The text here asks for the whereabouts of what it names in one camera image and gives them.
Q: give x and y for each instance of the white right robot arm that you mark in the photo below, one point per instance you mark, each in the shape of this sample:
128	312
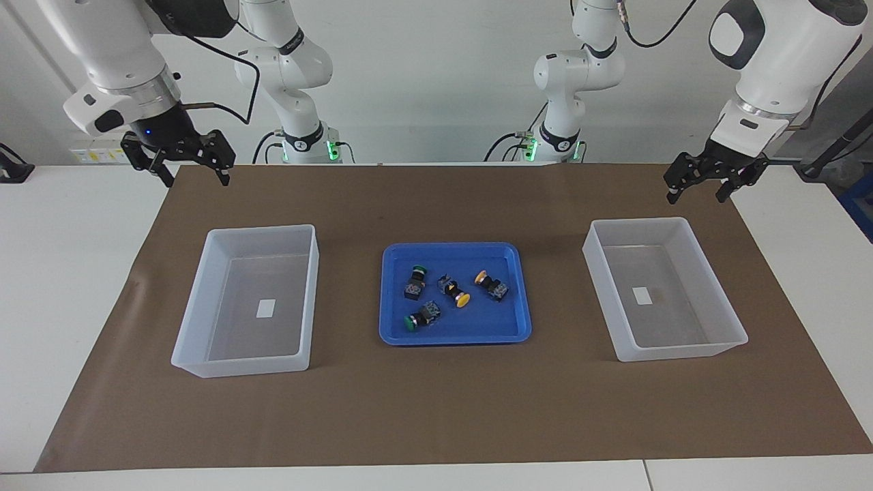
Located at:
116	48

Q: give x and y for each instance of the green push button switch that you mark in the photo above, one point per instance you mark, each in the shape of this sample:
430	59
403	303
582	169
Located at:
426	314
415	285

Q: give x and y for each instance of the dark grey panel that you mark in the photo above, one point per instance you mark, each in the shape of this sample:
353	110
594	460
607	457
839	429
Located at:
856	88

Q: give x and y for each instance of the white wall power strip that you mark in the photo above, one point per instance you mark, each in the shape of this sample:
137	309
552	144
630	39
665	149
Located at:
102	151

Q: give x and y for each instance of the blue crate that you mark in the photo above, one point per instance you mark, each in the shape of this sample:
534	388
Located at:
861	208

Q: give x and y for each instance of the black tripod stand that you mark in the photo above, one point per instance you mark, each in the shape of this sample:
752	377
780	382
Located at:
829	153

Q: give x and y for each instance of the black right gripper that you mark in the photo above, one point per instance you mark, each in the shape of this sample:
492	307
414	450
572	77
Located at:
170	140

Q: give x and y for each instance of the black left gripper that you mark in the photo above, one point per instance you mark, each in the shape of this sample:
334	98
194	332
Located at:
730	164

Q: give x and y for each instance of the brown paper table mat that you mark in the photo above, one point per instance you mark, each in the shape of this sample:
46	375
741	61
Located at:
436	409

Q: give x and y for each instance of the translucent white plastic box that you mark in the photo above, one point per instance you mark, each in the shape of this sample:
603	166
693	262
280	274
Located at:
198	341
723	337

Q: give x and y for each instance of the black clamp mount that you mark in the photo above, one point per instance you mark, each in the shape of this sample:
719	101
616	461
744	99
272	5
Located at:
15	169

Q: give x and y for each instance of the yellow push button switch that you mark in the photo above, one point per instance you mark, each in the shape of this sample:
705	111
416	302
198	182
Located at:
450	288
492	286

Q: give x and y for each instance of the white paper label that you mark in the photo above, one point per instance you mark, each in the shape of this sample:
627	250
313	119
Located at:
642	295
266	308

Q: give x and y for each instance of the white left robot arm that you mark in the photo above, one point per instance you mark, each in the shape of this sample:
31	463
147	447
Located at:
784	54

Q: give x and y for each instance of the blue plastic tray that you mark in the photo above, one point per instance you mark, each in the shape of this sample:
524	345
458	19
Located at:
491	324

